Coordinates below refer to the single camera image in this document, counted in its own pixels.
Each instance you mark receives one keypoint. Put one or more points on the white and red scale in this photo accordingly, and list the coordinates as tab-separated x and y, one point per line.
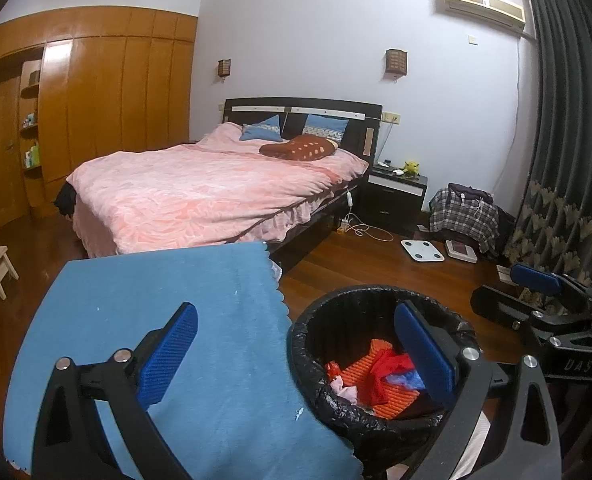
460	251

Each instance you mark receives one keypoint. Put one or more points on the blue tablecloth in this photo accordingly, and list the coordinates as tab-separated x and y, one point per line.
216	310

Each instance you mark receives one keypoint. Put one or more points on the red plastic bag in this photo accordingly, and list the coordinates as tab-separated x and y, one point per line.
333	369

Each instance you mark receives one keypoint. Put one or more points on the dark patterned curtain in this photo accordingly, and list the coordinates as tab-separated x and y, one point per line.
565	160

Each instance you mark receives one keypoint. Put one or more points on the beige wall socket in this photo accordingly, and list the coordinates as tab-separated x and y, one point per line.
391	118

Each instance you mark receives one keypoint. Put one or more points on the small pink cloth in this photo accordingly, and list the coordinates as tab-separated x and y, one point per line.
343	389

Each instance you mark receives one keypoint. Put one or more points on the yellow plush toy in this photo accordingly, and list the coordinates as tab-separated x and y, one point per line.
410	169

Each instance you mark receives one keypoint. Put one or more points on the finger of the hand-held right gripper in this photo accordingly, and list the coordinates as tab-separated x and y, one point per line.
535	277
505	307

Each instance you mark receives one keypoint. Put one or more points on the dark wooden bed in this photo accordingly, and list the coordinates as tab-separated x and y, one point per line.
355	130

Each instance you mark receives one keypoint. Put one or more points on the blue plastic bag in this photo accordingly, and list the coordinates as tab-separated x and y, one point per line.
413	381

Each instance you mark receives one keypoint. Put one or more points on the wooden door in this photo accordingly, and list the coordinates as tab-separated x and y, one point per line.
1	160

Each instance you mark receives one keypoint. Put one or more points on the plaid cloth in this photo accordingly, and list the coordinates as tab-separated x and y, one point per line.
463	220

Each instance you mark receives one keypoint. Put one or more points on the floor power strip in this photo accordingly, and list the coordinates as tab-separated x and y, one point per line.
345	225

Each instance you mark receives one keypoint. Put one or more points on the pink blanket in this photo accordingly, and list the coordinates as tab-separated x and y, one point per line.
191	190

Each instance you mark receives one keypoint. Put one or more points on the black cloth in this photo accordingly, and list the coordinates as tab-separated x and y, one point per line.
66	200

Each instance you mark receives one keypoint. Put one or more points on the waste bin with black bag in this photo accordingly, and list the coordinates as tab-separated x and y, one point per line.
336	320

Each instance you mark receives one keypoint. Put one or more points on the blue pillow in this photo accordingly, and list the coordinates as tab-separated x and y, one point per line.
326	127
263	130

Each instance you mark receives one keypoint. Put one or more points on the wall air conditioner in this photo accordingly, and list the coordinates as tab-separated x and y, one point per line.
483	7

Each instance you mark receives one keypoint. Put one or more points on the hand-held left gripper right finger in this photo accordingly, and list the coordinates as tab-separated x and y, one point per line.
425	355

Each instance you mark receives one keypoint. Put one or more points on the dark nightstand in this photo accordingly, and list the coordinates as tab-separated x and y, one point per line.
393	205

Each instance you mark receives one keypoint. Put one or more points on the wooden wall lamp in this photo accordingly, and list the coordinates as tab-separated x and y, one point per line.
224	67
396	61

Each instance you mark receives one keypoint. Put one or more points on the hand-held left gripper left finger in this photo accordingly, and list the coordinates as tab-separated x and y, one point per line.
168	355

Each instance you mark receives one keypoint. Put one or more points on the wooden wardrobe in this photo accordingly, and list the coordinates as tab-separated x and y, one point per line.
111	95

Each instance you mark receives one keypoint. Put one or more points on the white bathroom scale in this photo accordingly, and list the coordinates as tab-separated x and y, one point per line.
422	251

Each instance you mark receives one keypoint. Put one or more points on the brown dotted pillow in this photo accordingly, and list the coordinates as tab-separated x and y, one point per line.
296	149

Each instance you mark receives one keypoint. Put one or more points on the grey quilted cloth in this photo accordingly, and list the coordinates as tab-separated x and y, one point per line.
276	270

